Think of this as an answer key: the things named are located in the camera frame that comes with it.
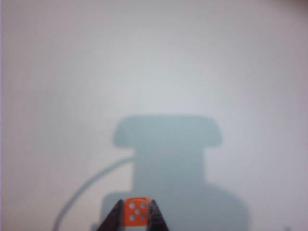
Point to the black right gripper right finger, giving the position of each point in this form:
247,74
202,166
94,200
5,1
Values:
157,216

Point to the orange die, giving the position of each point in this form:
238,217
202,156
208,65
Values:
137,211

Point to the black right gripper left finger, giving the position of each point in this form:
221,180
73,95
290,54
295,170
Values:
115,216

